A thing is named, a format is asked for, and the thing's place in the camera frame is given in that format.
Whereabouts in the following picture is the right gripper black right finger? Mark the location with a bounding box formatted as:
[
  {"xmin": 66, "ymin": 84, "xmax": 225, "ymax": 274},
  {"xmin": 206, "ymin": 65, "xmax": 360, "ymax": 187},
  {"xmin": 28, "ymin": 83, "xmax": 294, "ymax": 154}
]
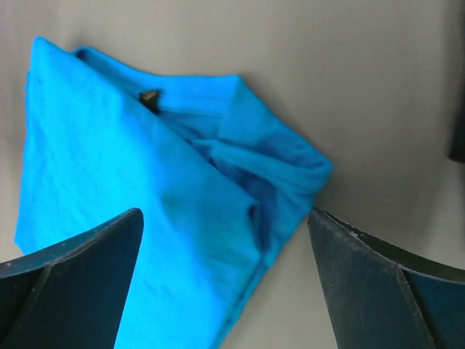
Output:
[{"xmin": 308, "ymin": 208, "xmax": 464, "ymax": 348}]

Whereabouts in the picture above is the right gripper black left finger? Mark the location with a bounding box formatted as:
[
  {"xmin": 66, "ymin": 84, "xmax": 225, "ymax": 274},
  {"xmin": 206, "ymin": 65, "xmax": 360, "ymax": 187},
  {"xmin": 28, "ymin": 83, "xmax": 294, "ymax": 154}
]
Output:
[{"xmin": 1, "ymin": 209, "xmax": 144, "ymax": 348}]

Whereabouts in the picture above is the blue t shirt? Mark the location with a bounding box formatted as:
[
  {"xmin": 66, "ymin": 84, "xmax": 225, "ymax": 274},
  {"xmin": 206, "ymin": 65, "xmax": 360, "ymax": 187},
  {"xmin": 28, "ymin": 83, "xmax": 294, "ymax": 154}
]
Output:
[{"xmin": 15, "ymin": 37, "xmax": 331, "ymax": 348}]

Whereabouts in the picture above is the folded black t shirt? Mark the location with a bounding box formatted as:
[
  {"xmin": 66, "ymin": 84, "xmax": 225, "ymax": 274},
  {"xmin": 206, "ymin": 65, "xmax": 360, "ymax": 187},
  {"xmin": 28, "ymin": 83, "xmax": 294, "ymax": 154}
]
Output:
[{"xmin": 448, "ymin": 99, "xmax": 465, "ymax": 164}]

